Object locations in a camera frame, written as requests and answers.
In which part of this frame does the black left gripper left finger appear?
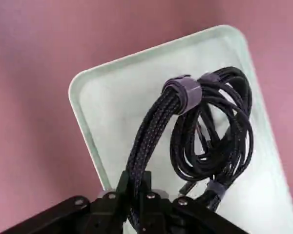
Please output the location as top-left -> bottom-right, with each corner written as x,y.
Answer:
0,170 -> 130,234

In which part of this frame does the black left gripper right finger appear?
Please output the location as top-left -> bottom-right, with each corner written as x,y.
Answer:
136,171 -> 250,234

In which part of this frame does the thin black cable coil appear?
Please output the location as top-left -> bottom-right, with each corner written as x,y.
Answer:
169,67 -> 255,197

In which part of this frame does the thick braided black cable coil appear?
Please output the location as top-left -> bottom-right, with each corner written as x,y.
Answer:
124,67 -> 255,234

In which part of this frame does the pale green rectangular tray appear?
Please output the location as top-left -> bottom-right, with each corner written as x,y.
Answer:
68,24 -> 293,234

